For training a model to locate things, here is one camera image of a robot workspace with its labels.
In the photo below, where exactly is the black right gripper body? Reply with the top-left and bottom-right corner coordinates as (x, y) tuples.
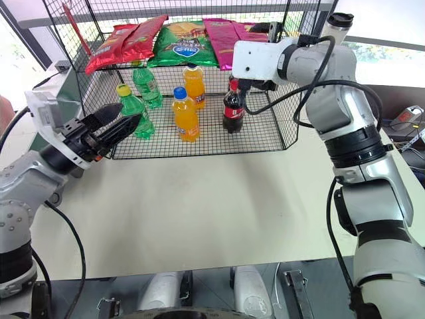
(237, 78), (277, 93)

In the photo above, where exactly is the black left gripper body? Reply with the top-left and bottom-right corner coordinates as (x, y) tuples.
(61, 114), (113, 163)

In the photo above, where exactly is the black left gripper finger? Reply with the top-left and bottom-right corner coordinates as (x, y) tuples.
(94, 113), (144, 154)
(86, 102), (125, 132)

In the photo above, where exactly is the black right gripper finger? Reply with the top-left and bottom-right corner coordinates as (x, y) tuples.
(247, 21), (278, 35)

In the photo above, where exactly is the cola bottle with red cap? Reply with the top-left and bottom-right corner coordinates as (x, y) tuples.
(222, 75), (247, 135)

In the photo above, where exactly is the magenta chips bag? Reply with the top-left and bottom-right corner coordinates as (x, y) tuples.
(203, 19), (240, 71)
(234, 22), (270, 44)

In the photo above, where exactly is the green bottle with yellow cap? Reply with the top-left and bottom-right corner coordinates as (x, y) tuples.
(116, 84), (156, 140)

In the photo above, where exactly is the orange bottle with blue cap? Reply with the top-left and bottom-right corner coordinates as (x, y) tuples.
(171, 86), (201, 144)

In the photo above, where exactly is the red chips bag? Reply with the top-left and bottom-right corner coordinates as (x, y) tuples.
(121, 15), (169, 64)
(85, 23), (139, 76)

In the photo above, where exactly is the white cup with black lid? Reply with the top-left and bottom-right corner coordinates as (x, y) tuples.
(326, 12), (355, 46)

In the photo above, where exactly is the green chips bag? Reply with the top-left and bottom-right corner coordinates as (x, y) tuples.
(147, 20), (220, 69)

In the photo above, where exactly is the red hanging strip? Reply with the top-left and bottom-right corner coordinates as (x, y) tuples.
(62, 3), (92, 56)

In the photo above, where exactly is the grey device with red label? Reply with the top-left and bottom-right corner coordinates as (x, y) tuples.
(388, 104), (425, 132)

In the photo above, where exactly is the silver rounded robot leg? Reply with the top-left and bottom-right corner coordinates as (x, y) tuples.
(137, 271), (184, 312)
(233, 265), (276, 318)

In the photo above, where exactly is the small metal clip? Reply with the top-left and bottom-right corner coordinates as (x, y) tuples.
(96, 296), (123, 317)

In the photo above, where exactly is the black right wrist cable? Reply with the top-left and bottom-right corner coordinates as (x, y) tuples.
(243, 35), (383, 130)

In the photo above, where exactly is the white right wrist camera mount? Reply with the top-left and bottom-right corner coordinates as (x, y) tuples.
(231, 37), (296, 82)

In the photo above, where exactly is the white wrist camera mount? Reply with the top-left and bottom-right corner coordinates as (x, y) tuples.
(231, 37), (296, 82)
(25, 89), (96, 171)

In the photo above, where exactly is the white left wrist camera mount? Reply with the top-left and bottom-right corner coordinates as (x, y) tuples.
(25, 89), (96, 171)

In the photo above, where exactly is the black wire rack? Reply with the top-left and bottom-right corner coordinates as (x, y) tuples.
(41, 0), (337, 161)

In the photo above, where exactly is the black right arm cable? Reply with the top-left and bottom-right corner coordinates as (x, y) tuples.
(326, 175), (359, 302)

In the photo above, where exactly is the thin white cable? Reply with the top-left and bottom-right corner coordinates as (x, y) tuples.
(272, 262), (282, 319)

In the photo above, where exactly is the metal bracket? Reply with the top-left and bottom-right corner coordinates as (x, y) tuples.
(283, 270), (315, 319)

